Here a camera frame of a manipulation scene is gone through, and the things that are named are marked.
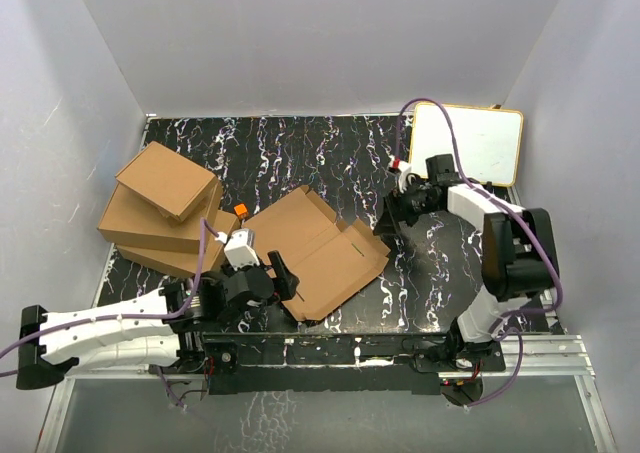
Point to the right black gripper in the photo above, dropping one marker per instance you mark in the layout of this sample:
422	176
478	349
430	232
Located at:
388	222

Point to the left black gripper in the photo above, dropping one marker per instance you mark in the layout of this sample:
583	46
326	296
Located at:
285	279

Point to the brown cardboard box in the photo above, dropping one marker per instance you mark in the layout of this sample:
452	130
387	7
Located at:
333	260

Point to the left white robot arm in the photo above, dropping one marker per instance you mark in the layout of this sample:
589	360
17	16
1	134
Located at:
52	344

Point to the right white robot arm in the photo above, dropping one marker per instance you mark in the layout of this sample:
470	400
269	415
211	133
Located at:
519	258

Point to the bottom folded cardboard box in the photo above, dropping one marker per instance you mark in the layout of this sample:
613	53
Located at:
184	265

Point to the top small folded cardboard box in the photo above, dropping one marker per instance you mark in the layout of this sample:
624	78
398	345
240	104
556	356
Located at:
175	185

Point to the middle folded cardboard box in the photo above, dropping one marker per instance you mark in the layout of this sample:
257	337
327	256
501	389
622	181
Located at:
129	220

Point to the small orange block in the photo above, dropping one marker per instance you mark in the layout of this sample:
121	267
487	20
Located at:
241	211

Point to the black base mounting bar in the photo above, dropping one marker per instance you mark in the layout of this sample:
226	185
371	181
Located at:
240	363

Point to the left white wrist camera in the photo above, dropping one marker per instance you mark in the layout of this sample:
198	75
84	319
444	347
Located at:
239	249

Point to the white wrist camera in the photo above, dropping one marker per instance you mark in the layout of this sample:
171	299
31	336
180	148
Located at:
401	169
239	249

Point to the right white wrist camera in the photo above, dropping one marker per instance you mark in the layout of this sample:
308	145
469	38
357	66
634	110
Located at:
401	169

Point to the white board yellow frame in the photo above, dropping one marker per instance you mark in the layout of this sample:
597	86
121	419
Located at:
488	140

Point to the aluminium frame rail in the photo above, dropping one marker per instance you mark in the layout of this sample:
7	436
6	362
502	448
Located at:
545	401

